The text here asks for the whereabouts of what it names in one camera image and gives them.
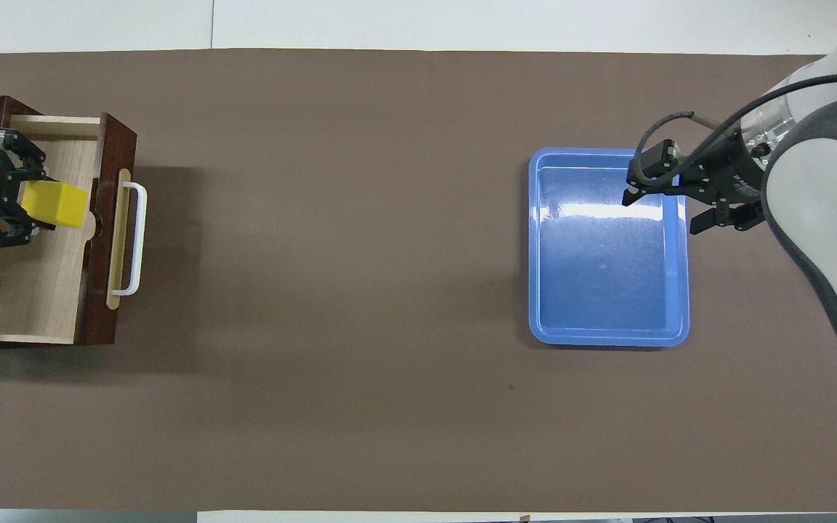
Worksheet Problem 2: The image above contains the yellow block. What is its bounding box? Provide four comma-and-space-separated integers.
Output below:
20, 180, 92, 230

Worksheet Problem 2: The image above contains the brown table mat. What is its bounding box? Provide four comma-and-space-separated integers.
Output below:
0, 48, 837, 513

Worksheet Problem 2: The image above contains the wooden drawer with white handle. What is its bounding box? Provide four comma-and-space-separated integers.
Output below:
0, 112, 149, 347

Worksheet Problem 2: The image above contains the blue plastic tray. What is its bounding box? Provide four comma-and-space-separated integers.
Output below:
528, 147, 690, 347

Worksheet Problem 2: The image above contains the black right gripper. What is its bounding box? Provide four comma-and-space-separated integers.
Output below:
621, 137, 767, 235

